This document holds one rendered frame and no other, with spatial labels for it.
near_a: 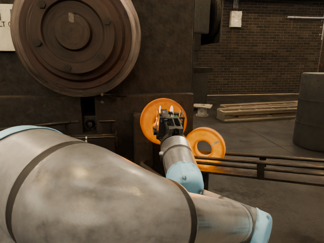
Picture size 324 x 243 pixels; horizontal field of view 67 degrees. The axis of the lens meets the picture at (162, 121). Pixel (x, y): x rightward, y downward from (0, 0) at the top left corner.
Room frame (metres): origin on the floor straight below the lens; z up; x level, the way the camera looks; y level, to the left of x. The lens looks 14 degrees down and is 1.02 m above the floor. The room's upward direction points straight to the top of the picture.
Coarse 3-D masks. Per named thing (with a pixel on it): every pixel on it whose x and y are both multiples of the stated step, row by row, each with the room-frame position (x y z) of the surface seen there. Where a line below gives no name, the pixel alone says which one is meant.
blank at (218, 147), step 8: (200, 128) 0.85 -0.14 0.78; (208, 128) 0.85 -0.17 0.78; (192, 136) 0.86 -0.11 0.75; (200, 136) 0.85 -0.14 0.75; (208, 136) 0.83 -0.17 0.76; (216, 136) 0.82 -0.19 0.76; (192, 144) 0.86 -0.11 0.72; (216, 144) 0.82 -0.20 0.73; (224, 144) 0.82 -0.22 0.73; (200, 152) 0.87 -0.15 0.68; (216, 152) 0.82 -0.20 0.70; (224, 152) 0.81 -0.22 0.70; (200, 160) 0.84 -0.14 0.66; (208, 160) 0.83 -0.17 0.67
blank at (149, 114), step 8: (152, 104) 0.77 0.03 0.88; (160, 104) 0.77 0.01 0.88; (168, 104) 0.77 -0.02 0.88; (176, 104) 0.78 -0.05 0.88; (144, 112) 0.76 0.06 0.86; (152, 112) 0.76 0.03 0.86; (184, 112) 0.78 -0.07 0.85; (144, 120) 0.76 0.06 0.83; (152, 120) 0.76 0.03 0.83; (144, 128) 0.76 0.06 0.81; (184, 128) 0.78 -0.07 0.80; (152, 136) 0.76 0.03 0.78
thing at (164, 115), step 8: (168, 112) 0.68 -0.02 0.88; (176, 112) 0.68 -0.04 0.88; (160, 120) 0.63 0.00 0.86; (168, 120) 0.64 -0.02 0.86; (176, 120) 0.64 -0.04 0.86; (184, 120) 0.64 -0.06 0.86; (160, 128) 0.64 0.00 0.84; (168, 128) 0.58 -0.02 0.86; (176, 128) 0.58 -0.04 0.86; (160, 136) 0.66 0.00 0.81; (168, 136) 0.58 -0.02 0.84; (184, 136) 0.59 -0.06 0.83; (160, 144) 0.60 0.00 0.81
